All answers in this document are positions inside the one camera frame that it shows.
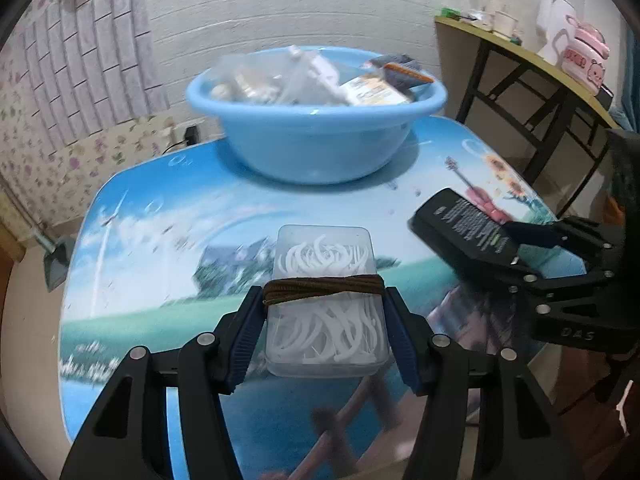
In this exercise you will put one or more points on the grey dustpan with pole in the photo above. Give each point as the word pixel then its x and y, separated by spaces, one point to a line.
pixel 57 265

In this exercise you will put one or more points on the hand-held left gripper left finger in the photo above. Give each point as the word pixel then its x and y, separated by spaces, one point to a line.
pixel 245 340

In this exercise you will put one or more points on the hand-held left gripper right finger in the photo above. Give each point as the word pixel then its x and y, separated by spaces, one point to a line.
pixel 405 345

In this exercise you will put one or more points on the orange and white box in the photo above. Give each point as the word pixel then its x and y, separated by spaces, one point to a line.
pixel 372 92

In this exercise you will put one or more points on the wooden side table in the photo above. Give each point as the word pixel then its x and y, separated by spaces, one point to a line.
pixel 540 60

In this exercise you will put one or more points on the dark snack packet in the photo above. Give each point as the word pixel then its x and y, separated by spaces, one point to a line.
pixel 400 72

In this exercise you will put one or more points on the clear floss pick box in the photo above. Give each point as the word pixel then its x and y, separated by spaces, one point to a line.
pixel 325 260

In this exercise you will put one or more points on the blue plastic basin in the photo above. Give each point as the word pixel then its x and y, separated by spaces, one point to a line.
pixel 310 145

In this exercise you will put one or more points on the white plastic cup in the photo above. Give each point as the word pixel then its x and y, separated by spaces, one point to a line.
pixel 504 22

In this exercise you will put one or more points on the black wall plug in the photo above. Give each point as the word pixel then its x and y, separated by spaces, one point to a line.
pixel 191 135

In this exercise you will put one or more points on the small white box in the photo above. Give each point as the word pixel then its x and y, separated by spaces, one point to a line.
pixel 322 67

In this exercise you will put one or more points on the black rectangular box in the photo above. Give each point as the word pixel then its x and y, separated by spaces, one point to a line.
pixel 465 230

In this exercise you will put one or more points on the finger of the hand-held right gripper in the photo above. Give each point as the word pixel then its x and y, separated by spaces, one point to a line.
pixel 530 285
pixel 535 235

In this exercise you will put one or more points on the blue cloth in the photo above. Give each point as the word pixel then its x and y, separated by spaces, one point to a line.
pixel 631 85

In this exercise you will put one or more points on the scenery printed table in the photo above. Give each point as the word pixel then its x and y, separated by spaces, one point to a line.
pixel 175 220

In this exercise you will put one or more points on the white jug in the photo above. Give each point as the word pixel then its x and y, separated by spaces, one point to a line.
pixel 552 20

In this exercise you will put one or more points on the clear plastic bag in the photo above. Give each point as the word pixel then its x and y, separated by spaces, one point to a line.
pixel 270 75

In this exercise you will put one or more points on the small green box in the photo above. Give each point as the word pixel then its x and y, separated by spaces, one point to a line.
pixel 450 12

